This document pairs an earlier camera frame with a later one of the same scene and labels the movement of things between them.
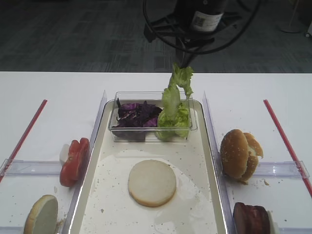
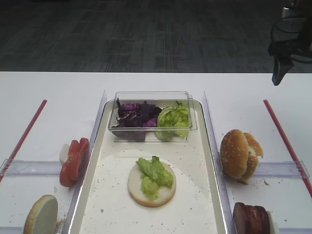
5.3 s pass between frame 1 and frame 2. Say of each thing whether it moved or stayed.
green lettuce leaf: moved
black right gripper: moved
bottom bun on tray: stayed
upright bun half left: stayed
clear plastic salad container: stayed
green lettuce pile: stayed
